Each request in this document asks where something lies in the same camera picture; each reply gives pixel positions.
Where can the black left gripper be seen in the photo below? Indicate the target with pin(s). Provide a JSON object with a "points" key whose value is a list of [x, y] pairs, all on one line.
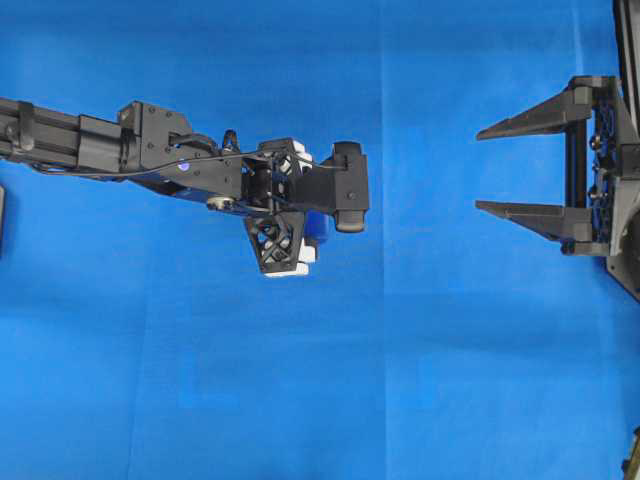
{"points": [[275, 224]]}

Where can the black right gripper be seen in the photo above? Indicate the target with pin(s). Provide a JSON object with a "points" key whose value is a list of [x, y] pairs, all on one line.
{"points": [[609, 228]]}

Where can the blue block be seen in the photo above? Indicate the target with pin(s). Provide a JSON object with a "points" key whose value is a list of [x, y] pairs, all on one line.
{"points": [[316, 228]]}

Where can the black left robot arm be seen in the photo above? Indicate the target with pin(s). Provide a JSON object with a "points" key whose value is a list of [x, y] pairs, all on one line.
{"points": [[157, 149]]}

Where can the blue table cloth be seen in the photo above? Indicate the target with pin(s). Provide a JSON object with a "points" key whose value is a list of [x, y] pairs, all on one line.
{"points": [[140, 341]]}

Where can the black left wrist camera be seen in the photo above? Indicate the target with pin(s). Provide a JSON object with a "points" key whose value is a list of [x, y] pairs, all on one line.
{"points": [[338, 187]]}

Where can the black table frame rail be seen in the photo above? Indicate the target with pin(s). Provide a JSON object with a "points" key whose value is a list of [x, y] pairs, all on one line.
{"points": [[626, 16]]}

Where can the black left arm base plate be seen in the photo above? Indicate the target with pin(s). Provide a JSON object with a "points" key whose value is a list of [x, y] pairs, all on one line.
{"points": [[2, 213]]}

